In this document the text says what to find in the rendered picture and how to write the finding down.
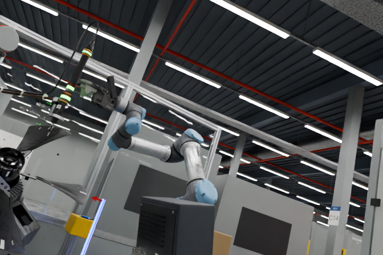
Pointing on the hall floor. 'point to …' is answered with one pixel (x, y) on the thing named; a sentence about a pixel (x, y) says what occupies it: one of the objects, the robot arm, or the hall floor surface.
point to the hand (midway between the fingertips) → (80, 81)
